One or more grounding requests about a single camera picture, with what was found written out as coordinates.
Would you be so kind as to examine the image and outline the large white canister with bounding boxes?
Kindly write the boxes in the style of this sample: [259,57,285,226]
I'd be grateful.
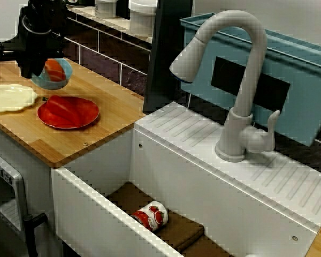
[128,0,158,37]

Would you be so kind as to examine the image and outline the brown folded cloth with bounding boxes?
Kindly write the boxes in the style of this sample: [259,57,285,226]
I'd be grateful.
[106,182,235,257]

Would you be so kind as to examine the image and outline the black upright panel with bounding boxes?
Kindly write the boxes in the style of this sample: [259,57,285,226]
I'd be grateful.
[143,0,195,113]

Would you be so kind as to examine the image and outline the red round plate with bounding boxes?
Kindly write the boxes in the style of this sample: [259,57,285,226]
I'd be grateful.
[36,96,100,130]

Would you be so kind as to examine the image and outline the black tape patch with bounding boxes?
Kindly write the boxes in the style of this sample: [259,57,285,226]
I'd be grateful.
[211,56,291,113]

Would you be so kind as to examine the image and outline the white toy sink unit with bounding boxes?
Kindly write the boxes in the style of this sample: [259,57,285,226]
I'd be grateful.
[51,101,321,257]

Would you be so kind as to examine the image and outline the tomato print can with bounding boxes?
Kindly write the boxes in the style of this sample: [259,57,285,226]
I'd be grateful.
[131,201,169,231]

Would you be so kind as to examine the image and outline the red bell pepper toy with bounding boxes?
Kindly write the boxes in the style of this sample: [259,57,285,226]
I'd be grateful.
[40,95,84,126]

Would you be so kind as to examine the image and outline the teal plastic bin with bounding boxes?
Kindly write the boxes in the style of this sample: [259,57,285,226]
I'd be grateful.
[179,12,321,147]

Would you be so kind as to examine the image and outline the white labelled jar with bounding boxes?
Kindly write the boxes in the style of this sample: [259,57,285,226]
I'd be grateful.
[94,0,118,19]

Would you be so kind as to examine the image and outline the dark jar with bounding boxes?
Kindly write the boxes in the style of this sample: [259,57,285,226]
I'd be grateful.
[66,0,96,7]

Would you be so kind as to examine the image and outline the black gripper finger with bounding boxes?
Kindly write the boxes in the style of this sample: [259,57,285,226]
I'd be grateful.
[19,58,36,79]
[33,58,47,77]

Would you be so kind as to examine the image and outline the light blue bowl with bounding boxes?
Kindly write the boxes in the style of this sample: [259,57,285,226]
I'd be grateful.
[31,58,73,90]

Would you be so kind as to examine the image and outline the salmon nigiri sushi toy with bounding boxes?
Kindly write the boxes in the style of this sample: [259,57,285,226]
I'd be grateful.
[44,59,67,82]

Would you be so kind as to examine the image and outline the cream scalloped plate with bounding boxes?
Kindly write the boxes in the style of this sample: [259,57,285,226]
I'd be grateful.
[0,84,39,112]

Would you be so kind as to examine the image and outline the gray oven door panel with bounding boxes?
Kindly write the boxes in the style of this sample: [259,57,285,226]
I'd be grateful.
[0,148,29,233]

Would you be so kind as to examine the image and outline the black oven handle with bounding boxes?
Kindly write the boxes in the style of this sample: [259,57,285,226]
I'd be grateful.
[23,213,48,257]

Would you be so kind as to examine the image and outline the gray toy faucet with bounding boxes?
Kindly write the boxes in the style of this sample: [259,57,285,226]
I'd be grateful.
[169,10,281,163]

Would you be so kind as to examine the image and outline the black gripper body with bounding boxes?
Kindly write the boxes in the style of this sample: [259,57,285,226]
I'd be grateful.
[0,10,67,62]

